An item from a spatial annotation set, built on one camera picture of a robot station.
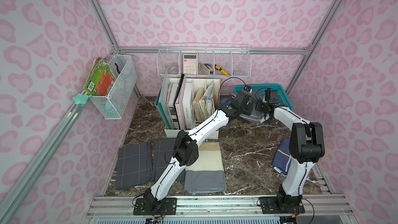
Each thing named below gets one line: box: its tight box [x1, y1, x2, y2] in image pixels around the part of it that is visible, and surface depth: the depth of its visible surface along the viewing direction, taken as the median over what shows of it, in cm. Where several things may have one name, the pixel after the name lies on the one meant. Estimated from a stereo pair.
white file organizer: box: [164, 77, 221, 139], surface depth 89 cm
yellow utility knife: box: [214, 64, 230, 76], surface depth 100 cm
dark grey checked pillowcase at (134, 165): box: [115, 142, 153, 190], surface depth 86 cm
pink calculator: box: [182, 53, 198, 75], surface depth 97 cm
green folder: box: [153, 68, 176, 130], surface depth 80 cm
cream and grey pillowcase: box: [183, 142, 227, 194], surface depth 83 cm
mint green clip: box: [72, 93, 93, 105], surface depth 64 cm
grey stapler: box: [198, 62, 214, 76], surface depth 102 cm
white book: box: [181, 81, 193, 130], surface depth 88 cm
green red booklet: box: [83, 57, 117, 96], surface depth 73 cm
